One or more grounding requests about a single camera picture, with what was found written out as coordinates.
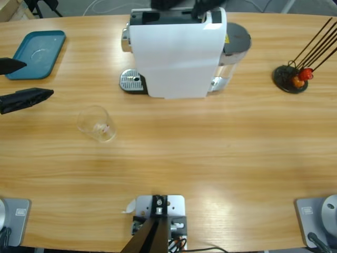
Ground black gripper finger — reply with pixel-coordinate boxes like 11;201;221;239
191;0;227;20
0;88;54;115
0;57;27;76
151;0;185;12

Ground clear drinking glass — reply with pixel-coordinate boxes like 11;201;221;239
76;105;117;143

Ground white capsule coffee machine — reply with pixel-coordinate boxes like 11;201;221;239
120;6;227;101

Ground orange coffee capsule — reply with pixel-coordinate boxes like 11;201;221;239
292;76;308;88

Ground red coffee capsule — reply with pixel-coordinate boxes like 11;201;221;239
299;67;314;81

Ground teal plastic tray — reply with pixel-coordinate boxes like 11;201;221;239
4;30;66;81

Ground clear water tank dark lid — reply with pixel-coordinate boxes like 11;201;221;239
210;22;252;93

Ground black metal stand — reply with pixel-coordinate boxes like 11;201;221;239
25;0;64;18

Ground metal grid drip tray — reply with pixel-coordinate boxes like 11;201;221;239
120;68;148;95

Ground black capsule holder with rods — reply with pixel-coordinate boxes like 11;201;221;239
272;17;337;94

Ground white paper tab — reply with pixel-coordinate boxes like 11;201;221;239
121;199;136;214

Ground white floor cable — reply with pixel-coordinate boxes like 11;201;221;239
83;0;152;14

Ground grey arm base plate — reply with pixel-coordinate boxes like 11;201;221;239
294;196;337;248
0;198;32;247

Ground black cable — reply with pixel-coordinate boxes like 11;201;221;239
307;231;333;253
0;227;13;248
187;246;227;253

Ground black camera post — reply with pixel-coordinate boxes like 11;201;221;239
121;194;169;253

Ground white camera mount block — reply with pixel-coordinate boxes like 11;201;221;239
131;194;188;251

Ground orange and white wires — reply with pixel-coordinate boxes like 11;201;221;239
168;236;187;251

